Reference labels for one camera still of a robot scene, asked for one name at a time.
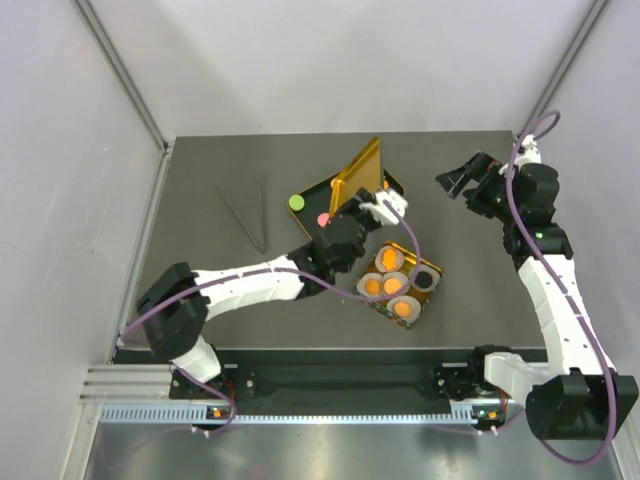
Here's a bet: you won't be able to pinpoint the gold tin lid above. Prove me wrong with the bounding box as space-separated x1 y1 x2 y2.
328 137 383 216

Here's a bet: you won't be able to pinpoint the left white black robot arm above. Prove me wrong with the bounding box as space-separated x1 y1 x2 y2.
123 192 405 397

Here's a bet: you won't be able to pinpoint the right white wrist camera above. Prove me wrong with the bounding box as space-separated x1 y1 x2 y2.
514 135 542 168

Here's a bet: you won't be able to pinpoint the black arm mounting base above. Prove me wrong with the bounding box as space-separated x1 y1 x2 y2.
168 363 526 402

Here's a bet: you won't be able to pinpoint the black cookie tray gold rim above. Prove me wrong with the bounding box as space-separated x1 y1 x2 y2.
288 169 406 240

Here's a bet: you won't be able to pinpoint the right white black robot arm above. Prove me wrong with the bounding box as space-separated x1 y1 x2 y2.
436 153 639 440

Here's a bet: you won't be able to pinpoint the black metal tweezers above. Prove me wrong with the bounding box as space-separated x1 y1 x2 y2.
216 175 268 254

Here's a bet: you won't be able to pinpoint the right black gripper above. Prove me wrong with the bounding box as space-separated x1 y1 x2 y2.
436 151 522 224

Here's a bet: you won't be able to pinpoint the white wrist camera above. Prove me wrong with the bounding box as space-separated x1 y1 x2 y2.
514 135 542 168
359 189 408 226

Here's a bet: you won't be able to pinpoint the white slotted cable duct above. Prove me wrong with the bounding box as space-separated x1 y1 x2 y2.
100 403 506 426

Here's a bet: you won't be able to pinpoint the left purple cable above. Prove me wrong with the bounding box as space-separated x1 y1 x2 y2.
99 209 423 441

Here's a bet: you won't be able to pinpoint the green round cookie left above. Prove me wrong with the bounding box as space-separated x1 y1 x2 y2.
288 194 305 212

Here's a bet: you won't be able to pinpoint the orange fish cookie in tin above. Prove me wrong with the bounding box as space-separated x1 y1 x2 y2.
380 248 400 271

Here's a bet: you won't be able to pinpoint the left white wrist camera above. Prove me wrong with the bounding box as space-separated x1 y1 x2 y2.
359 189 408 226

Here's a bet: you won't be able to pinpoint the purple cable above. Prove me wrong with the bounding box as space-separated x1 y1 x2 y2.
99 209 423 441
429 110 618 468

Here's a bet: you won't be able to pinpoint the white paper cookie cup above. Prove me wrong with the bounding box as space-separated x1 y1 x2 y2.
356 272 384 302
409 264 441 293
387 295 422 324
382 271 410 300

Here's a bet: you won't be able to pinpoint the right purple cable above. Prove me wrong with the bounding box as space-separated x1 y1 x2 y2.
429 110 618 468

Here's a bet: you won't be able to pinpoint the black round cookie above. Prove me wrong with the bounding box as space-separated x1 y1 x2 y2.
414 271 434 291

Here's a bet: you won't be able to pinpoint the green christmas cookie tin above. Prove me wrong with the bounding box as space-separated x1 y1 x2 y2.
353 241 444 330

